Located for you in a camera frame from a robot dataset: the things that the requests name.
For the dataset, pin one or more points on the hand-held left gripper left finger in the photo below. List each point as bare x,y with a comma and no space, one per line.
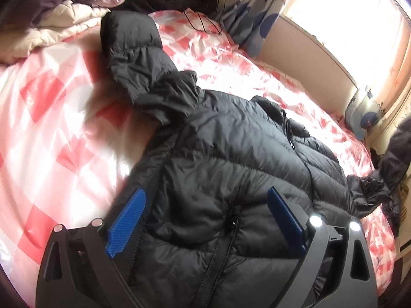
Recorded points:
126,223

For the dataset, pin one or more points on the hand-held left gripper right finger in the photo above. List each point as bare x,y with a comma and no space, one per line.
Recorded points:
287,219

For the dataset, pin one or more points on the black puffer jacket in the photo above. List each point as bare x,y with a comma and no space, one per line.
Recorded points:
218,154

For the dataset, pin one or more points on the pink checkered bed quilt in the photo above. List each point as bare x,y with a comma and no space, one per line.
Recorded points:
51,128

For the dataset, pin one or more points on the pink curtain with blue hem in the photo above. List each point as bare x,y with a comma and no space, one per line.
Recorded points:
253,16
369,109

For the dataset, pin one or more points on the white quilted blanket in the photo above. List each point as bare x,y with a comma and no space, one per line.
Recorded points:
61,25

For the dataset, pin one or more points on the bright window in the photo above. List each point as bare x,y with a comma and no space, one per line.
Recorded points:
346,16

